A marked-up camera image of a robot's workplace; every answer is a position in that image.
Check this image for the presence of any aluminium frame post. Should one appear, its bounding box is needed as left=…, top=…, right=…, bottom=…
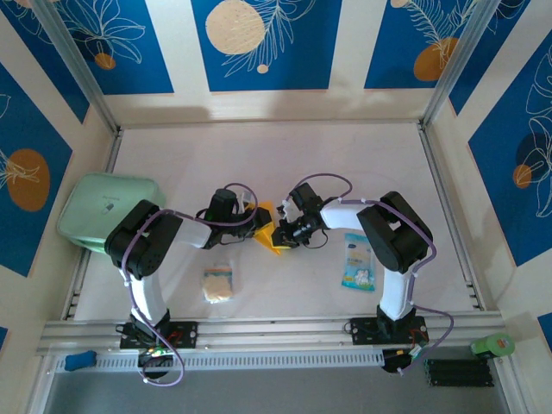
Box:
left=32, top=0, right=122, bottom=135
left=419, top=0, right=504, bottom=129

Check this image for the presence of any mint green zip pouch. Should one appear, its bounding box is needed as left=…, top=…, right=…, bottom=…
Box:
left=57, top=172, right=166, bottom=259

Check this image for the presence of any green bottle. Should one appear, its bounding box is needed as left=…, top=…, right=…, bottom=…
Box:
left=469, top=333, right=517, bottom=360

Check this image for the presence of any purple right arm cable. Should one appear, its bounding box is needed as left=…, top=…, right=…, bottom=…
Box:
left=297, top=172, right=455, bottom=376

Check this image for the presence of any black ribbed rack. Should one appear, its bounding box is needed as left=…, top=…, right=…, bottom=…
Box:
left=423, top=358, right=495, bottom=388

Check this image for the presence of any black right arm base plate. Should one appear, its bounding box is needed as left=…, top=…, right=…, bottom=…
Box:
left=349, top=317, right=430, bottom=347

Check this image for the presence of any blue white wipes packet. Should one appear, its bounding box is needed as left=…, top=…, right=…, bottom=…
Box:
left=341, top=232, right=378, bottom=294

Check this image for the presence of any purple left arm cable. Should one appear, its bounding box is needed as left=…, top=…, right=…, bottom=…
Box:
left=122, top=181, right=260, bottom=388

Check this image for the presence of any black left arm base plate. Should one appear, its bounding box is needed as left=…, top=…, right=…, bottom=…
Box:
left=119, top=321, right=200, bottom=351

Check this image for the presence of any grey slotted cable duct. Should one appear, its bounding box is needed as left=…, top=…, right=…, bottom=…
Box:
left=54, top=349, right=386, bottom=373

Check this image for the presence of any aluminium side rail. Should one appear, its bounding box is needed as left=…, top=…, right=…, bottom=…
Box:
left=61, top=129, right=125, bottom=321
left=417, top=123, right=489, bottom=312

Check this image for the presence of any thin white cable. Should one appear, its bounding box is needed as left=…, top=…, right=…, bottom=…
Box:
left=482, top=262, right=525, bottom=310

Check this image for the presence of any aluminium table edge rail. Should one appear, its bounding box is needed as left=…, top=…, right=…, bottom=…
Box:
left=35, top=311, right=513, bottom=358

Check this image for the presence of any blue bone-shaped sponge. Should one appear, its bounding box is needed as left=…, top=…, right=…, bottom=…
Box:
left=64, top=351, right=97, bottom=373

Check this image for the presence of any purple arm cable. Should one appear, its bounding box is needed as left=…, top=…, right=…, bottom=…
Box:
left=122, top=181, right=260, bottom=388
left=297, top=172, right=455, bottom=376

